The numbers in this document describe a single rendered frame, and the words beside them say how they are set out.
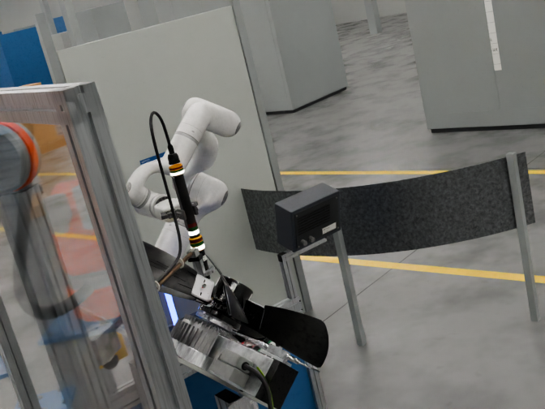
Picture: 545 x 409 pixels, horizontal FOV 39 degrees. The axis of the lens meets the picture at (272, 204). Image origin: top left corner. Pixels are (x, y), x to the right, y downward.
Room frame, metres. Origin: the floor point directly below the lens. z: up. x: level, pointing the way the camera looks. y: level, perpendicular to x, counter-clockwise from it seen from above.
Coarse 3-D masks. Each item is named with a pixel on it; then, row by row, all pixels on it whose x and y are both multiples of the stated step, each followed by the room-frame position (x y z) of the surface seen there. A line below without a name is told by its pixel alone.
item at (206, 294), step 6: (198, 276) 2.31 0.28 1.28; (198, 282) 2.28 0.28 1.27; (204, 282) 2.29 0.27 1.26; (210, 282) 2.30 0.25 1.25; (198, 288) 2.26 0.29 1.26; (204, 288) 2.27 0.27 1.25; (210, 288) 2.28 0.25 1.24; (192, 294) 2.23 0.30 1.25; (198, 294) 2.24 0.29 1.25; (204, 294) 2.25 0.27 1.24; (210, 294) 2.26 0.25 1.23; (204, 300) 2.23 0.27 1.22
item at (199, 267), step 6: (192, 252) 2.31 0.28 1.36; (198, 252) 2.32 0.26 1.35; (192, 258) 2.32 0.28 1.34; (198, 258) 2.31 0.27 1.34; (192, 264) 2.33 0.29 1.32; (198, 264) 2.33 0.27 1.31; (198, 270) 2.33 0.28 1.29; (204, 270) 2.33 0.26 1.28; (210, 270) 2.34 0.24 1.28; (204, 276) 2.33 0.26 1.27
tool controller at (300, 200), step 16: (304, 192) 3.06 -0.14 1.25; (320, 192) 3.05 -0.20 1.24; (336, 192) 3.04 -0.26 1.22; (288, 208) 2.95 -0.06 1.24; (304, 208) 2.95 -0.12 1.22; (320, 208) 2.99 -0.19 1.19; (336, 208) 3.05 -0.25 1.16; (288, 224) 2.94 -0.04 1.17; (304, 224) 2.95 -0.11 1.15; (320, 224) 3.01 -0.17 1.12; (336, 224) 3.06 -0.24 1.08; (288, 240) 2.97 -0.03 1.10; (304, 240) 2.95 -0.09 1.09
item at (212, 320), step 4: (196, 312) 2.26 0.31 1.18; (200, 312) 2.23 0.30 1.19; (204, 312) 2.25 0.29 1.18; (200, 316) 2.25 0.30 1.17; (204, 316) 2.21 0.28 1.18; (208, 316) 2.20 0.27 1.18; (212, 316) 2.22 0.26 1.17; (204, 320) 2.30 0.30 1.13; (208, 320) 2.20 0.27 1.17; (212, 320) 2.19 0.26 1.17; (216, 320) 2.19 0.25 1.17; (220, 320) 2.21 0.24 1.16; (212, 324) 2.28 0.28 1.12; (216, 324) 2.20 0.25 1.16; (220, 324) 2.19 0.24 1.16; (224, 324) 2.19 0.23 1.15; (220, 328) 2.29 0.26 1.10; (224, 328) 2.19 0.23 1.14; (228, 328) 2.19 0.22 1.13; (228, 332) 2.27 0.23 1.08
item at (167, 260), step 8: (152, 248) 2.35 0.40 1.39; (152, 256) 2.29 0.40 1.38; (160, 256) 2.31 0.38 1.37; (168, 256) 2.33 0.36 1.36; (152, 264) 2.26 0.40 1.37; (160, 264) 2.27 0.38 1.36; (168, 264) 2.29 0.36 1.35; (184, 264) 2.33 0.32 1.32; (152, 272) 2.22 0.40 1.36; (160, 272) 2.24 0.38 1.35; (176, 272) 2.27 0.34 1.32; (184, 272) 2.29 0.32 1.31; (192, 272) 2.30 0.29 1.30; (168, 280) 2.23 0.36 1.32; (176, 280) 2.24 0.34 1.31; (184, 280) 2.26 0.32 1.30; (192, 280) 2.27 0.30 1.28; (176, 288) 2.22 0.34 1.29; (184, 288) 2.23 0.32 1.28; (192, 288) 2.25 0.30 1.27
